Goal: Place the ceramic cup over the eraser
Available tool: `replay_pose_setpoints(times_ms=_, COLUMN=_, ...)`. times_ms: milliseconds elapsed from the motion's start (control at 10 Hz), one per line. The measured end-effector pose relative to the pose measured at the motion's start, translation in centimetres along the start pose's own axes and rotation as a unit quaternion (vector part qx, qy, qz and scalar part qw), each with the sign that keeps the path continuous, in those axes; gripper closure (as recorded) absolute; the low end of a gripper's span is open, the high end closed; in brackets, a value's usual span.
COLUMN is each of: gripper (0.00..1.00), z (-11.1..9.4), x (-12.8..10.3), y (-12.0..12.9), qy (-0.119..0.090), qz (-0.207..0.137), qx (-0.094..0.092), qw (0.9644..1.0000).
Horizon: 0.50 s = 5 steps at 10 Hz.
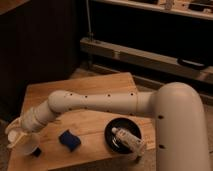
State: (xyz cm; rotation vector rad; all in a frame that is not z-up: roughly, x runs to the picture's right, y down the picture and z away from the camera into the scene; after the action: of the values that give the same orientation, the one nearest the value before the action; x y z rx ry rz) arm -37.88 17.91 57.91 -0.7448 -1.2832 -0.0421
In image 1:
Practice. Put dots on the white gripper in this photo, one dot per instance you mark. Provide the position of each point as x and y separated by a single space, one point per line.
15 133

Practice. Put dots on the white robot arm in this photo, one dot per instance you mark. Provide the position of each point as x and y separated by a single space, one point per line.
181 134

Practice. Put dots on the metal vertical rod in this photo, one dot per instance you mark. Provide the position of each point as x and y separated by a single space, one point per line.
90 34

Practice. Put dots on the black handle on shelf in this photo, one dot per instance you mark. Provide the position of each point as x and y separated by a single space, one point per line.
190 64

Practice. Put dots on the black round plate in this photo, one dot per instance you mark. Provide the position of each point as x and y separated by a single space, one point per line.
124 123

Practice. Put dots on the wooden shelf beam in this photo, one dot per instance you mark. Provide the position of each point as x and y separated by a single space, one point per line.
145 59

